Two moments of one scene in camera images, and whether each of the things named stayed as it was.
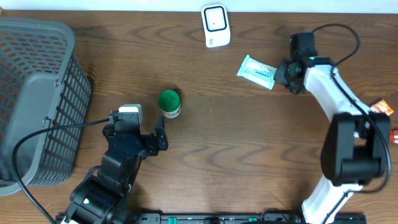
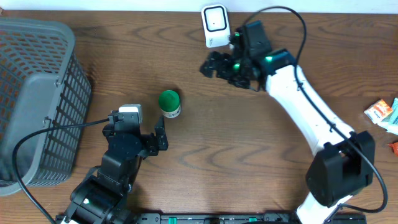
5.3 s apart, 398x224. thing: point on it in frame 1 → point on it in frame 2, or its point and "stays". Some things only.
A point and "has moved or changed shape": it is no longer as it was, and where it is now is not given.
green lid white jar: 170,102 stays
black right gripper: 279,76 → 220,71
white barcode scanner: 216,23 stays
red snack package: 393,136 → 394,147
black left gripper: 150,142 stays
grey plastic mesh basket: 42,84 stays
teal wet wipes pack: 258,72 has moved or changed shape
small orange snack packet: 382,107 stays
